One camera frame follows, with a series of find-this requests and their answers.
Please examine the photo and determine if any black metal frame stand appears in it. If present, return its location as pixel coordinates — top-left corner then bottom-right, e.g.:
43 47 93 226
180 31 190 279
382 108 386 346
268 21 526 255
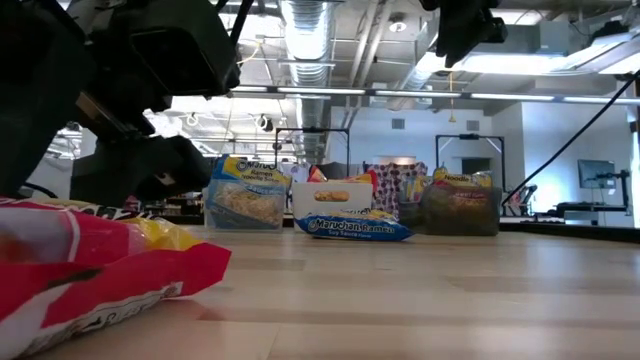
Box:
434 133 506 176
273 127 351 184

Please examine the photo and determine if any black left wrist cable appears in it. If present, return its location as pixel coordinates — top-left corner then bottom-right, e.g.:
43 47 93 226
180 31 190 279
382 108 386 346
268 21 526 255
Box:
214 0 256 49

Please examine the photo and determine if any computer monitor on arm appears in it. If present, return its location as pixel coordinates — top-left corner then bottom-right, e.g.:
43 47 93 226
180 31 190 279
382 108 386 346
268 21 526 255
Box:
577 158 631 201

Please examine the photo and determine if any blue Maruchan soy sauce pack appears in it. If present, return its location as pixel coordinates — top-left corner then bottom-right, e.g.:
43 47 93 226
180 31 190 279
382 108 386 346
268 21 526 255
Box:
293 209 415 243
209 154 293 229

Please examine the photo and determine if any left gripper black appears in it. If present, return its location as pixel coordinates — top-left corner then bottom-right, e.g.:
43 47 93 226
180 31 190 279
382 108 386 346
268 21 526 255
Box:
72 0 241 206

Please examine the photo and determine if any linear ceiling light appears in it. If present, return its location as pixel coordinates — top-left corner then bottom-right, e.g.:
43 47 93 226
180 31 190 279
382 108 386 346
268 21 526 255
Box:
227 85 640 105

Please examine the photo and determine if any black desk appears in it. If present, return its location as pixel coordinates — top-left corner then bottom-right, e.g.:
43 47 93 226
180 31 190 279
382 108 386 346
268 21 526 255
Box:
534 199 634 227

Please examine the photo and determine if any grey plastic bin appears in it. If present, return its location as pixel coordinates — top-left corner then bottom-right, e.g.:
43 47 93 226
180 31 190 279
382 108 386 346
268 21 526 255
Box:
398 183 504 238

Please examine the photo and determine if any clear plastic bin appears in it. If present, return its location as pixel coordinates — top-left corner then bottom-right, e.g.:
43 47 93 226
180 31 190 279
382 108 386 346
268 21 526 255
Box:
202 178 287 232

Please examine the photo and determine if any white plastic bin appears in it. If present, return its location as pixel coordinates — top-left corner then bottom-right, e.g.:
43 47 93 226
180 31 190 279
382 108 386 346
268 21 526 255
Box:
291 180 375 234

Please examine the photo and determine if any silver ventilation duct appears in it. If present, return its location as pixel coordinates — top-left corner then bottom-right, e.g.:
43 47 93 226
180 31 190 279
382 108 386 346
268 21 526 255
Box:
278 0 335 164

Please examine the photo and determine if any black hanging cable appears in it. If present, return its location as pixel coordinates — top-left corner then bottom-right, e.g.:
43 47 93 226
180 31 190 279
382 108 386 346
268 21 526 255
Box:
501 69 640 207

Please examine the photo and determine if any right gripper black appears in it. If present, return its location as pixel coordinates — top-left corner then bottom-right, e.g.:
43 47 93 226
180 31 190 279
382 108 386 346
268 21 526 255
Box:
419 0 501 69

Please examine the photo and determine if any polka dot fabric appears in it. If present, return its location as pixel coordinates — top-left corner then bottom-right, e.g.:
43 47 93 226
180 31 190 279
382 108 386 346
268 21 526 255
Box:
367 161 429 217

